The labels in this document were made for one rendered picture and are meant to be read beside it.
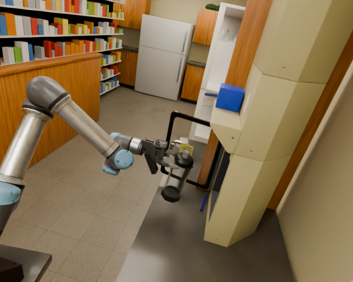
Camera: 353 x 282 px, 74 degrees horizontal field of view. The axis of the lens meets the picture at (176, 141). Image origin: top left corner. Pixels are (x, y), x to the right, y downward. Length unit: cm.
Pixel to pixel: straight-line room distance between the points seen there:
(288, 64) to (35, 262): 110
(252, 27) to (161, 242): 102
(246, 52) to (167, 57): 476
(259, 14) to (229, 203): 80
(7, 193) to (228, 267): 87
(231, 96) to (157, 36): 496
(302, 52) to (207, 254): 86
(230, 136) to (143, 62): 529
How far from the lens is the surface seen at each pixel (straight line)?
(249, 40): 116
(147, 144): 106
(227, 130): 85
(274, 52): 80
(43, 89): 96
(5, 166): 105
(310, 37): 82
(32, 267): 108
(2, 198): 89
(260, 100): 82
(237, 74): 117
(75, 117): 94
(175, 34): 579
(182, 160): 103
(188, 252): 112
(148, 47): 597
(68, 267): 219
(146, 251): 108
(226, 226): 110
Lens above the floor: 181
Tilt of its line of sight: 27 degrees down
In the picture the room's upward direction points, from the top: 12 degrees clockwise
